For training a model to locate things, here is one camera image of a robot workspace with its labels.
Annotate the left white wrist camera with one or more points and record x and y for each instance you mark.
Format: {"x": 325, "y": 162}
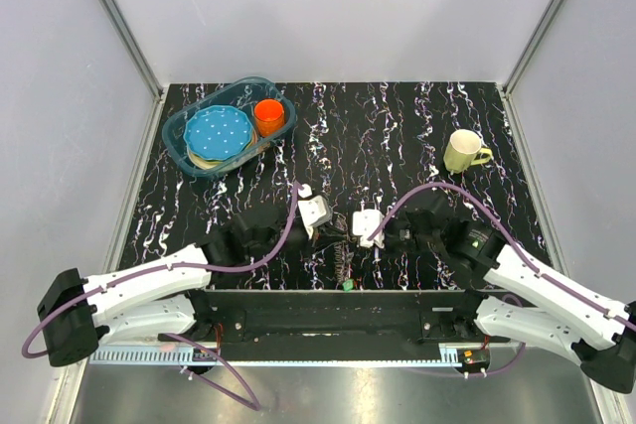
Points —
{"x": 314, "y": 209}

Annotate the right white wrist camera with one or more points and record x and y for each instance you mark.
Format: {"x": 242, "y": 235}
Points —
{"x": 364, "y": 223}

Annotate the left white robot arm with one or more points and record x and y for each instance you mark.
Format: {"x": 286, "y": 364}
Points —
{"x": 76, "y": 313}

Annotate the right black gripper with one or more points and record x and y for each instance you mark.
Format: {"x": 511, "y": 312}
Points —
{"x": 387, "y": 244}

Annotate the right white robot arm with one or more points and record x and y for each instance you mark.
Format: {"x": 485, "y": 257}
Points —
{"x": 513, "y": 295}

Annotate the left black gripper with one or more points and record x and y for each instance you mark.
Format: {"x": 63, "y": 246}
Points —
{"x": 328, "y": 235}

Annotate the cream yellow mug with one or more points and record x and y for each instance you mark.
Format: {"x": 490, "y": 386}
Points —
{"x": 465, "y": 149}

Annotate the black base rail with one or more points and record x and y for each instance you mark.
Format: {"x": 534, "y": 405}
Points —
{"x": 323, "y": 325}

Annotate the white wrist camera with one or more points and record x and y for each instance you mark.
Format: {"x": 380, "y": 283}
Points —
{"x": 314, "y": 209}
{"x": 364, "y": 223}

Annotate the green key tag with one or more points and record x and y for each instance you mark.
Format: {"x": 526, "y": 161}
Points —
{"x": 348, "y": 285}

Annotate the orange plastic cup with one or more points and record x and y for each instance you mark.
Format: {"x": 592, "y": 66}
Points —
{"x": 269, "y": 116}

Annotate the blue dotted plate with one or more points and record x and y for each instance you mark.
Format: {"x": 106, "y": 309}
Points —
{"x": 218, "y": 132}

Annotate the beige plate under blue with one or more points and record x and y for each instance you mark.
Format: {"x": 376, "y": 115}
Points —
{"x": 229, "y": 164}

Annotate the blue plastic basket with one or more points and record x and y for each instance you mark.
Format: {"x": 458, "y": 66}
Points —
{"x": 243, "y": 94}

